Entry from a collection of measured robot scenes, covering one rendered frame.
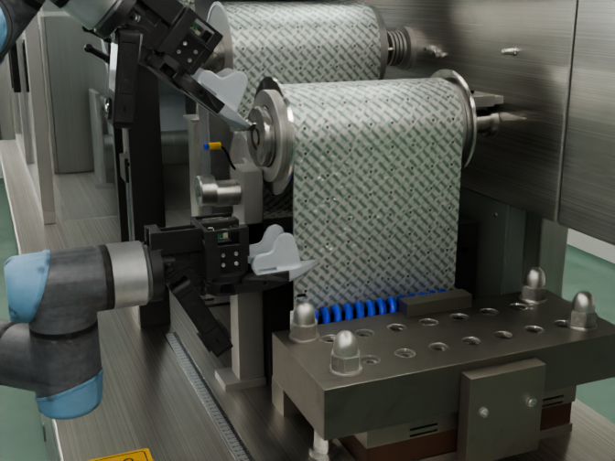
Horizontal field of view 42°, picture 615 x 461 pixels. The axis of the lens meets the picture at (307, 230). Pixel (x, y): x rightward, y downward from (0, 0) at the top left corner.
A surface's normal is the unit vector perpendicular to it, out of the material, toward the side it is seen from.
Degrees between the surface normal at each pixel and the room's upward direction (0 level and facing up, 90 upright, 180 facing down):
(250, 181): 90
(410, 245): 90
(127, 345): 0
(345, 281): 90
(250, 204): 90
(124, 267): 62
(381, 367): 0
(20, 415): 0
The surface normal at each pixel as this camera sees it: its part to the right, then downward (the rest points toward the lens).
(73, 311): 0.64, 0.22
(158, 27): 0.37, 0.26
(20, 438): 0.00, -0.96
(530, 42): -0.93, 0.11
